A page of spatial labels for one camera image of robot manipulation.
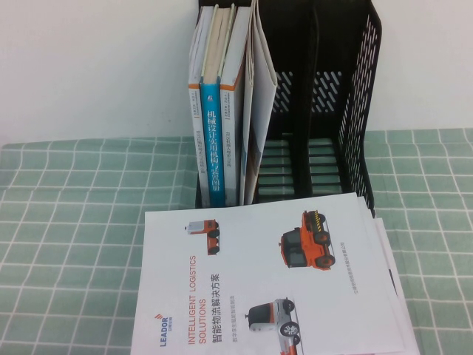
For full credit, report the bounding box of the desert cover robot brochure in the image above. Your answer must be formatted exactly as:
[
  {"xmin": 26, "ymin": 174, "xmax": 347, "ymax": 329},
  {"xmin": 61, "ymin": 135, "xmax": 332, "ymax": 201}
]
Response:
[{"xmin": 245, "ymin": 0, "xmax": 279, "ymax": 206}]

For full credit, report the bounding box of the white paper booklet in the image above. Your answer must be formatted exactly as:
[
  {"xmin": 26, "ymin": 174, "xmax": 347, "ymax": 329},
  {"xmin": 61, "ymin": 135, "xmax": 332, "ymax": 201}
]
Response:
[
  {"xmin": 356, "ymin": 196, "xmax": 411, "ymax": 352},
  {"xmin": 373, "ymin": 217, "xmax": 423, "ymax": 355}
]

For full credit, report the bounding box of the black perforated plastic book holder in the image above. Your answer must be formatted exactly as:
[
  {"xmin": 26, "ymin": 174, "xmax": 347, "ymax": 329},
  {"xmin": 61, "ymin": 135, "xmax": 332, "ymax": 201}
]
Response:
[{"xmin": 194, "ymin": 0, "xmax": 384, "ymax": 219}]

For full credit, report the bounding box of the white book orange stripe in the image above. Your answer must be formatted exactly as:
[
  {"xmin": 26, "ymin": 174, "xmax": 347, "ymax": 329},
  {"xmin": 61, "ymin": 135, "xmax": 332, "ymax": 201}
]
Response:
[
  {"xmin": 220, "ymin": 6, "xmax": 253, "ymax": 207},
  {"xmin": 187, "ymin": 5, "xmax": 215, "ymax": 207}
]

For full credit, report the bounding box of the blue spine book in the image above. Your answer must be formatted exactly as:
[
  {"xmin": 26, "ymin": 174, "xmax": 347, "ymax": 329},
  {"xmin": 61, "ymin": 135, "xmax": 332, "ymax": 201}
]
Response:
[{"xmin": 200, "ymin": 2, "xmax": 237, "ymax": 208}]

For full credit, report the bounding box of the white logistics vehicle brochure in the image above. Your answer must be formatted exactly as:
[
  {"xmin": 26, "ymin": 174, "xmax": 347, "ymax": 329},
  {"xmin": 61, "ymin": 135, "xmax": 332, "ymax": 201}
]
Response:
[{"xmin": 129, "ymin": 192, "xmax": 409, "ymax": 355}]

